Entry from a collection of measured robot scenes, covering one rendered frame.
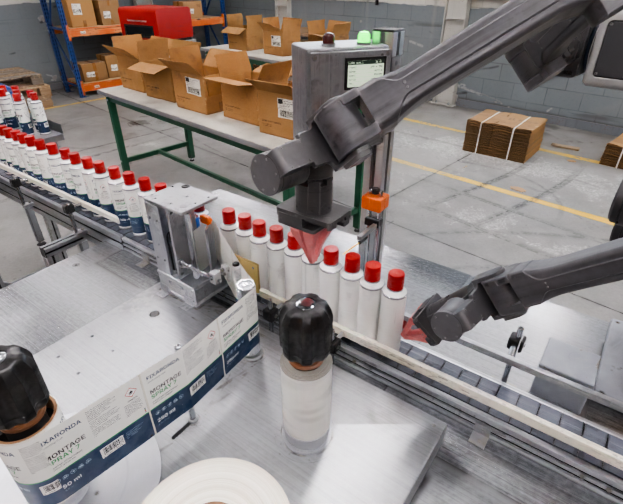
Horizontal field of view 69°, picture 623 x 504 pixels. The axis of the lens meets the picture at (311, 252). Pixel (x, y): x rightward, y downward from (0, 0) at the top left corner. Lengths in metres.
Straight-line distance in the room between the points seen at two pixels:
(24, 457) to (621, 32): 1.29
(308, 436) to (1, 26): 7.86
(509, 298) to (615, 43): 0.62
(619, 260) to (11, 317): 1.32
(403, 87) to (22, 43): 7.93
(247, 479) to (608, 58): 1.07
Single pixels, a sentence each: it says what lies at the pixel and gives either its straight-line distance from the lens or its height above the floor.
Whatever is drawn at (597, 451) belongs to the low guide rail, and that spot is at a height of 0.91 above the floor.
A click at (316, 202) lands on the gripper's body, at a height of 1.30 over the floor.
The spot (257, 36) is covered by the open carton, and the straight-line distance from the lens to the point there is 6.00.
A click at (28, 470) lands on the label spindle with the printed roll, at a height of 1.01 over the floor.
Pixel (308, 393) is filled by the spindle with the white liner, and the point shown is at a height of 1.03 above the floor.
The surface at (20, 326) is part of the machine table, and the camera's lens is 1.36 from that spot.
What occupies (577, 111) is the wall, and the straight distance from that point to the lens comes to 6.35.
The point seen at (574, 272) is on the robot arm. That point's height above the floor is 1.22.
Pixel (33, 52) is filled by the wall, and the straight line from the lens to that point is 8.42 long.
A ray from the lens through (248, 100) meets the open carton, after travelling 2.91.
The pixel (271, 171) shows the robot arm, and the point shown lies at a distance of 0.59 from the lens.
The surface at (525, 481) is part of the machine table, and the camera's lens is 0.96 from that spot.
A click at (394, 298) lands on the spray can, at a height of 1.04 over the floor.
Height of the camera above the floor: 1.59
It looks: 32 degrees down
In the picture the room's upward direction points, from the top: straight up
